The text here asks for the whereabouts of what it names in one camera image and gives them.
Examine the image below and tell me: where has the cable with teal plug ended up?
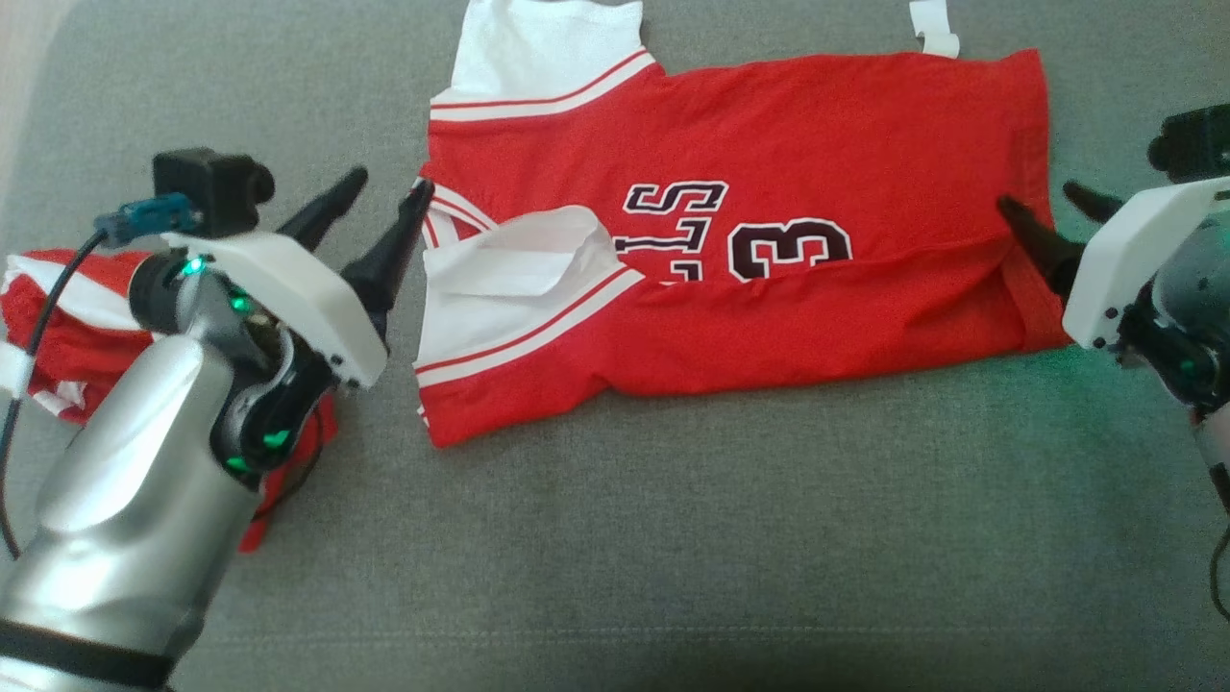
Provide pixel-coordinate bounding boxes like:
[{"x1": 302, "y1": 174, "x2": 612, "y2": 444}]
[
  {"x1": 1209, "y1": 519, "x2": 1230, "y2": 624},
  {"x1": 0, "y1": 192, "x2": 205, "y2": 563}
]

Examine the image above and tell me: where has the crumpled red white garment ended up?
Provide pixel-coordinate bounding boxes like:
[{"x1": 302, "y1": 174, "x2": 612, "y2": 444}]
[{"x1": 0, "y1": 248, "x2": 339, "y2": 554}]

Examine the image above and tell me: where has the large grey sofa cushion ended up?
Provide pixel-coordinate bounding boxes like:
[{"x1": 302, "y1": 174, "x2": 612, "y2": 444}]
[{"x1": 0, "y1": 0, "x2": 1230, "y2": 692}]

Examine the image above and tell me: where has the left cable with teal plug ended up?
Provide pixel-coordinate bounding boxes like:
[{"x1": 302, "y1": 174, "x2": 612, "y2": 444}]
[{"x1": 0, "y1": 192, "x2": 205, "y2": 563}]

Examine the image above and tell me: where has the red white basketball jersey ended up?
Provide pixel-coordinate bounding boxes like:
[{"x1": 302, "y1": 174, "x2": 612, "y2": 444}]
[{"x1": 413, "y1": 0, "x2": 1074, "y2": 451}]

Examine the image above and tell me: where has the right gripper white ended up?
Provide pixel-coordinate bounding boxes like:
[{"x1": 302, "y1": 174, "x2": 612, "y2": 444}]
[{"x1": 996, "y1": 175, "x2": 1230, "y2": 353}]

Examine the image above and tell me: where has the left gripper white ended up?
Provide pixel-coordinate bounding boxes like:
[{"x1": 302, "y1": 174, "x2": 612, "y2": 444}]
[{"x1": 161, "y1": 166, "x2": 436, "y2": 390}]

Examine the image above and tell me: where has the right cable with teal plug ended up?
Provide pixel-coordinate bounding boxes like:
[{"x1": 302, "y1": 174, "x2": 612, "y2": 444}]
[{"x1": 1209, "y1": 519, "x2": 1230, "y2": 624}]

